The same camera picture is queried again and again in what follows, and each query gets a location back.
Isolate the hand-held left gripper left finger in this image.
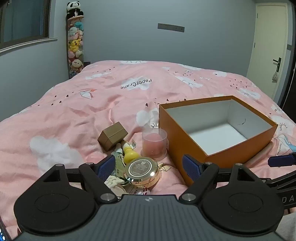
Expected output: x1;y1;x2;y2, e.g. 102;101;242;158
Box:
39;154;118;204

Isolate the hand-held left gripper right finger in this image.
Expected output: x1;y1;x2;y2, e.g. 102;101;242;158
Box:
179;154;259;203

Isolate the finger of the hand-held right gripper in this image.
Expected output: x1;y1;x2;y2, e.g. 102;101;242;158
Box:
268;153;296;168

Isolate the yellow bottle with white label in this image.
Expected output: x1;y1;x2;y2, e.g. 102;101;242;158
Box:
121;140;139;164

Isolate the orange cardboard box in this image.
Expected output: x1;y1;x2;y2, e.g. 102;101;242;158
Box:
158;95;278;186

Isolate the round gold compact case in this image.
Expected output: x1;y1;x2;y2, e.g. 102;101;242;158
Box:
125;157;162;188

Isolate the person's right forearm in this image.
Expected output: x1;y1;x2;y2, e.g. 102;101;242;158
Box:
276;207;296;241

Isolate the green glass bottle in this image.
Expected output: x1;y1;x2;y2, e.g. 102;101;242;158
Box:
105;143;127;183

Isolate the white cloth pouch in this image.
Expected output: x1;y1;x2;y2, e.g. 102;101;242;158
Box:
104;176;148;195

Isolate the small brown cardboard box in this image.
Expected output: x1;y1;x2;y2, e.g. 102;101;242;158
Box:
97;122;128;152

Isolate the clear container with pink sponge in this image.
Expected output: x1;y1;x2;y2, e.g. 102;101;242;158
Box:
141;128;168;160

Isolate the pink printed blanket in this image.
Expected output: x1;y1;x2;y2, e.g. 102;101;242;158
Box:
0;60;296;238

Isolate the cream door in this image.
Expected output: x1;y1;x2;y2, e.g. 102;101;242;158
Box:
246;5;289;100

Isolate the dark device with blue lights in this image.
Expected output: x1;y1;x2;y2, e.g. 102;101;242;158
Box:
0;220;11;241

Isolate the panda plush toy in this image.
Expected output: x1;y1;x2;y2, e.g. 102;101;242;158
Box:
66;1;84;19

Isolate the dark framed window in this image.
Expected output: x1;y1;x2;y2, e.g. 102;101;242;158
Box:
0;0;57;50

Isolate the black wall strip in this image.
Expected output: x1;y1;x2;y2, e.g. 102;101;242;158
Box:
158;23;185;33

